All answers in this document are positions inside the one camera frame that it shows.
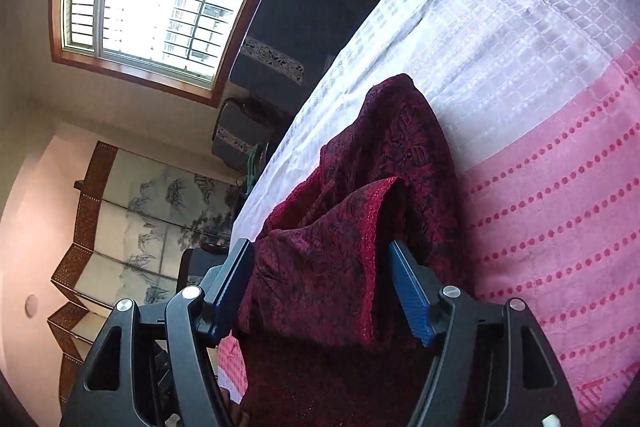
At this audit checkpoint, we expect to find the dark red floral sweater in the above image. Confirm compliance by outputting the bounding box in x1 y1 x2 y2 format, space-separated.
234 75 471 426

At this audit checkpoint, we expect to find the green cord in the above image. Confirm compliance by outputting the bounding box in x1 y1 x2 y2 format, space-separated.
242 143 269 191

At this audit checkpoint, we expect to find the painted folding screen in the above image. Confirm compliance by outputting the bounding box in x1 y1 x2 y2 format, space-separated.
48 142 240 403

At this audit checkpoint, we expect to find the round white wall fixture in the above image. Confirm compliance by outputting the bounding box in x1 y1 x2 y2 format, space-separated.
24 294 39 319

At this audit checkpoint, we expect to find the pink checked bed sheet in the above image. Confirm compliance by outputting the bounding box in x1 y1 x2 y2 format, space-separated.
232 0 639 426

